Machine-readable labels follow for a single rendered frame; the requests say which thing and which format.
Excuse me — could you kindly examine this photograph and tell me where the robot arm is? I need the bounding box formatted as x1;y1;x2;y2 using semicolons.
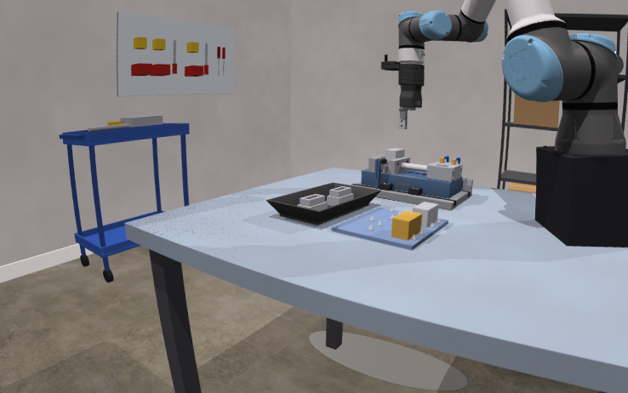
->
398;0;626;155

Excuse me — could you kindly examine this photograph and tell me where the yellow-orange block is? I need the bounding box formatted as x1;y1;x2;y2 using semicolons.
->
391;211;422;241

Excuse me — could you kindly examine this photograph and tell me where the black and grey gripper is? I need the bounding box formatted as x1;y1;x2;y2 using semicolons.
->
381;48;425;129

